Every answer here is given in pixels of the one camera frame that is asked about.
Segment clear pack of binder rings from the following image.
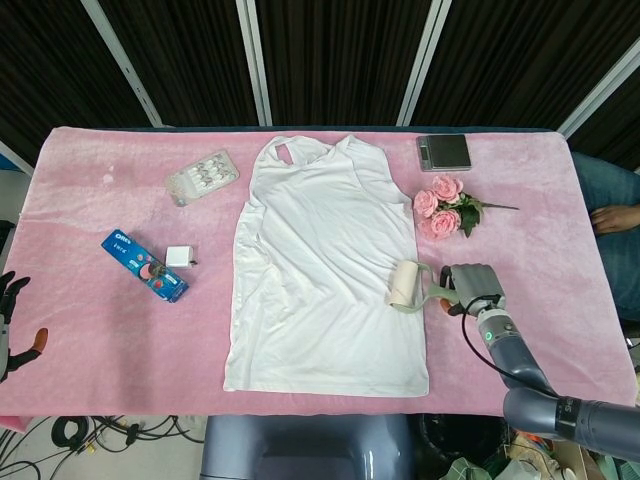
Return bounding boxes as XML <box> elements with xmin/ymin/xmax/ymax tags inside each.
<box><xmin>164</xmin><ymin>149</ymin><xmax>240</xmax><ymax>208</ymax></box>

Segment blue Oreo cookie box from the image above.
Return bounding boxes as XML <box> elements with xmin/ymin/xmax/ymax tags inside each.
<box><xmin>99</xmin><ymin>228</ymin><xmax>190</xmax><ymax>304</ymax></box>

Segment bystander bare hand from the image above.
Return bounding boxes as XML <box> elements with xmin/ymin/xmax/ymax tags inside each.
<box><xmin>592</xmin><ymin>204</ymin><xmax>640</xmax><ymax>235</ymax></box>

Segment white tank top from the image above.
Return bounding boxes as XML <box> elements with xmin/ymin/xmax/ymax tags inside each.
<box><xmin>222</xmin><ymin>133</ymin><xmax>431</xmax><ymax>399</ymax></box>

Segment black floor cables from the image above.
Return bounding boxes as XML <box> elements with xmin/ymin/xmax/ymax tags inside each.
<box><xmin>0</xmin><ymin>414</ymin><xmax>209</xmax><ymax>480</ymax></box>

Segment black cable on robot arm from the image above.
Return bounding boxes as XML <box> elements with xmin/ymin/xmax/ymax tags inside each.
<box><xmin>459</xmin><ymin>298</ymin><xmax>556</xmax><ymax>396</ymax></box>

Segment white partition frame post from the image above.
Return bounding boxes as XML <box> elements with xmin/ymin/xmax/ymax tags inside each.
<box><xmin>0</xmin><ymin>141</ymin><xmax>36</xmax><ymax>175</ymax></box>
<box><xmin>235</xmin><ymin>0</ymin><xmax>274</xmax><ymax>127</ymax></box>
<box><xmin>82</xmin><ymin>0</ymin><xmax>164</xmax><ymax>127</ymax></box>
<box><xmin>398</xmin><ymin>0</ymin><xmax>453</xmax><ymax>127</ymax></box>
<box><xmin>558</xmin><ymin>49</ymin><xmax>640</xmax><ymax>139</ymax></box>

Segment left robot hand grey black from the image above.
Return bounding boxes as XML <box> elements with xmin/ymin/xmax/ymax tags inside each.
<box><xmin>0</xmin><ymin>271</ymin><xmax>51</xmax><ymax>384</ymax></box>

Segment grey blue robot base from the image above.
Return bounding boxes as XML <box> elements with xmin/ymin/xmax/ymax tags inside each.
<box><xmin>199</xmin><ymin>413</ymin><xmax>416</xmax><ymax>480</ymax></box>

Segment right robot hand grey black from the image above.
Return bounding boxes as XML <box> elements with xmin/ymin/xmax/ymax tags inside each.
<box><xmin>438</xmin><ymin>263</ymin><xmax>507</xmax><ymax>317</ymax></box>

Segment white charger plug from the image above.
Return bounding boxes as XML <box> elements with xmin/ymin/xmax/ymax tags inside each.
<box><xmin>165</xmin><ymin>244</ymin><xmax>201</xmax><ymax>270</ymax></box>

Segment pink fuzzy tablecloth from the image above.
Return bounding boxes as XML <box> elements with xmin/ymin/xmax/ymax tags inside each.
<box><xmin>0</xmin><ymin>124</ymin><xmax>634</xmax><ymax>419</ymax></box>

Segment pink artificial rose bouquet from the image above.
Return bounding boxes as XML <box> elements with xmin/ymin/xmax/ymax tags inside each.
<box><xmin>412</xmin><ymin>173</ymin><xmax>520</xmax><ymax>241</ymax></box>

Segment green white packaging pile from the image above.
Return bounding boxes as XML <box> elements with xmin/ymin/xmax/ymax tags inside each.
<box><xmin>442</xmin><ymin>455</ymin><xmax>539</xmax><ymax>480</ymax></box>

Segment black waste bin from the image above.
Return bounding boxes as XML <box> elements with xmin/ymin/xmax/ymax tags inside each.
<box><xmin>417</xmin><ymin>412</ymin><xmax>509</xmax><ymax>480</ymax></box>

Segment bystander blue jeans leg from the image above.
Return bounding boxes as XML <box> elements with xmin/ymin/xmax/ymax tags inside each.
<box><xmin>569</xmin><ymin>152</ymin><xmax>640</xmax><ymax>321</ymax></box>

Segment silver digital kitchen scale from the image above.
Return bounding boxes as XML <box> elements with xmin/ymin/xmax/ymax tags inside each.
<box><xmin>416</xmin><ymin>133</ymin><xmax>473</xmax><ymax>173</ymax></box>

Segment green lint roller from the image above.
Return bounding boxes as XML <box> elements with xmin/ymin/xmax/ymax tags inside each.
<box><xmin>383</xmin><ymin>258</ymin><xmax>454</xmax><ymax>315</ymax></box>

